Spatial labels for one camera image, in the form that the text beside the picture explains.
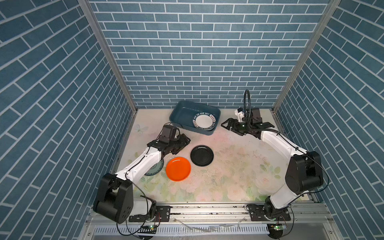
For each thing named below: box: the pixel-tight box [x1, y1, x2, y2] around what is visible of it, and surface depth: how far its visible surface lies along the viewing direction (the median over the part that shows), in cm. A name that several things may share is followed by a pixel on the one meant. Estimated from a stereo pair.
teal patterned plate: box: [144, 158, 164, 176], surface depth 89 cm
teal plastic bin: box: [169, 100, 221, 136], surface depth 117 cm
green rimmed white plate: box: [192, 112, 217, 131], surface depth 113 cm
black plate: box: [190, 144, 214, 167], surface depth 96 cm
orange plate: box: [165, 156, 191, 182], surface depth 89 cm
